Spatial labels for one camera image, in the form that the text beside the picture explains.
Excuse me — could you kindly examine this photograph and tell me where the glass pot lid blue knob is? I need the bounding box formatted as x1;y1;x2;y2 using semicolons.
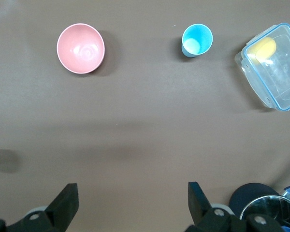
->
239;195;290;232

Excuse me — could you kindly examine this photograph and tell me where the brown table mat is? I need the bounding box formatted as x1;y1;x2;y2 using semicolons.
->
0;0;290;232

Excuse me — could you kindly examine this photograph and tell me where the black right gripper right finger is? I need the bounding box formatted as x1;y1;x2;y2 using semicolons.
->
185;181;247;232

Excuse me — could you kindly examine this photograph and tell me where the black pot blue handle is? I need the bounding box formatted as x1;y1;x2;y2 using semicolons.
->
228;182;290;232

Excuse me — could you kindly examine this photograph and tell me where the clear plastic food container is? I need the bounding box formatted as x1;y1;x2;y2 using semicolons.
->
234;22;290;113

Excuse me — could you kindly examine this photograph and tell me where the blue plastic cup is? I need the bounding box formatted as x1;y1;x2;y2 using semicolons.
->
181;23;214;59

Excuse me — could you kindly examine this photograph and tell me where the yellow round food piece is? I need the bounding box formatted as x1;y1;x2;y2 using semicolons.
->
247;37;277;64

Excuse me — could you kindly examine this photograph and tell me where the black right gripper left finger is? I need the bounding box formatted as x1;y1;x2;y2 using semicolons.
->
4;183;79;232

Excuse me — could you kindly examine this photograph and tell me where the pink bowl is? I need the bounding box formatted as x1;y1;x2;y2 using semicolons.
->
56;23;106;74

